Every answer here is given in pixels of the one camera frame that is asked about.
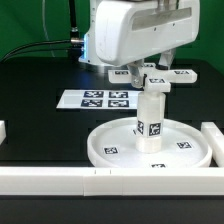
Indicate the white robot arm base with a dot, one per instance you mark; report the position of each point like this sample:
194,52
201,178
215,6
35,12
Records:
89,59

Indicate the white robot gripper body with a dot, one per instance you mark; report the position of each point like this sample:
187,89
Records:
127,31

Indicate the white fence bar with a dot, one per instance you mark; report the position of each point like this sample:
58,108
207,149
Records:
215,139
2,131
67,181

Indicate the white front fence bar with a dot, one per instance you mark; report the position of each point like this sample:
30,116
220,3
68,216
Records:
67,181

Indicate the white left fence bar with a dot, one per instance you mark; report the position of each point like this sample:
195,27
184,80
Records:
2,131

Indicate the white right fence bar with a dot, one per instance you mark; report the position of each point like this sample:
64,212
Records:
215,139

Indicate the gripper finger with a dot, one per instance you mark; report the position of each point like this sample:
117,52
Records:
136,70
166,60

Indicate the white marker sheet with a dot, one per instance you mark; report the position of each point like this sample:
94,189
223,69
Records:
98,99

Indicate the white cross-shaped table base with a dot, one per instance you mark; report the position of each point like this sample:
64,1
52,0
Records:
155,80

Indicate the white round table top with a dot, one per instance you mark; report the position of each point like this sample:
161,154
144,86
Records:
172,144

